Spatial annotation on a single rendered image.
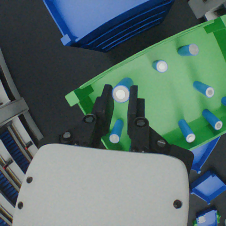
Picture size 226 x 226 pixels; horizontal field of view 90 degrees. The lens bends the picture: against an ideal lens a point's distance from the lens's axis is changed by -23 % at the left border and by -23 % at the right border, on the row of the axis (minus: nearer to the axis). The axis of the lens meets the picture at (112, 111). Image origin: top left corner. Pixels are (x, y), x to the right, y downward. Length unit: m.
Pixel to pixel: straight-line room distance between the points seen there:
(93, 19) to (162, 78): 0.23
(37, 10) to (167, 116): 0.88
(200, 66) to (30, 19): 0.89
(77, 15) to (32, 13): 0.59
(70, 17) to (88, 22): 0.06
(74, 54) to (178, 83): 0.57
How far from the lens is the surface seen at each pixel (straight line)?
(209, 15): 0.70
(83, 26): 0.40
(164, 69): 0.22
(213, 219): 1.66
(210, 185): 1.20
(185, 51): 0.24
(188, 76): 0.29
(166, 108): 0.30
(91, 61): 0.72
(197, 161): 0.96
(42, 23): 0.89
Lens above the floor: 0.68
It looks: 68 degrees down
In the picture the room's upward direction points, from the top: 152 degrees counter-clockwise
